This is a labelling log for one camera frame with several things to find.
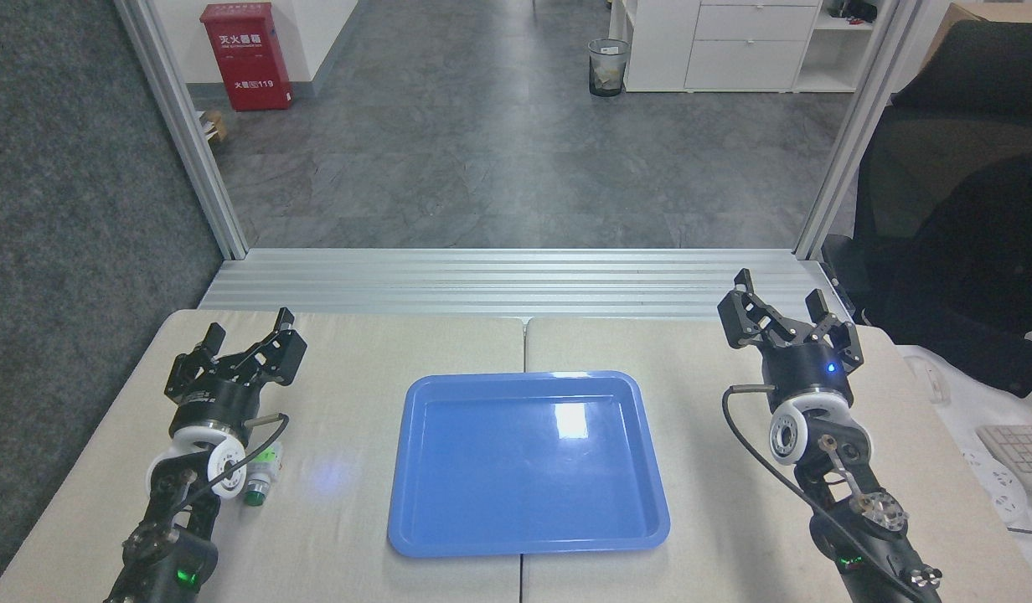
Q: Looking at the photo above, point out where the large cardboard box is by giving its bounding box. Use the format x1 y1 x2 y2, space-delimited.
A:
921 2 1032 70

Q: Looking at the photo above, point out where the black mesh wastebasket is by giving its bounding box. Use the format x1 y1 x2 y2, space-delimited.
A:
588 39 632 98

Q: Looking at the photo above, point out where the black office chair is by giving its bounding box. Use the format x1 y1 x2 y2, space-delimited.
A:
821 18 1032 399

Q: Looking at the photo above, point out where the silver aluminium post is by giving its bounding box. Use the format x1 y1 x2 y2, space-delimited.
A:
114 0 250 261
793 0 928 261

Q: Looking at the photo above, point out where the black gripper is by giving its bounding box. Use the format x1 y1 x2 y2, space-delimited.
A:
717 268 865 408
165 307 308 437

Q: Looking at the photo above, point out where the red fire extinguisher box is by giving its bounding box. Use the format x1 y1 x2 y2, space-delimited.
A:
200 3 294 112

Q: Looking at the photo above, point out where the silver aluminium rail platform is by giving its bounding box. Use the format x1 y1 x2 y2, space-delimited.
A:
197 248 854 322

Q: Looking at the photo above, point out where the green white switch part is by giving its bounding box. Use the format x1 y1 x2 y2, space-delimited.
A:
243 441 285 508

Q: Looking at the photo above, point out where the blue plastic tray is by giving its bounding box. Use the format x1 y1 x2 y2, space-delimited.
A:
388 370 672 559

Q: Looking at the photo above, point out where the white power strip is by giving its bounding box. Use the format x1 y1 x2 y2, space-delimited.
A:
960 450 1029 525

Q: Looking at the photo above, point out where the white keyboard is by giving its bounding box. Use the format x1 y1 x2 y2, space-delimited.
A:
975 424 1032 495

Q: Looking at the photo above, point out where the white drawer cabinet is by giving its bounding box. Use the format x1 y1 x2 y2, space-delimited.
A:
608 0 899 94

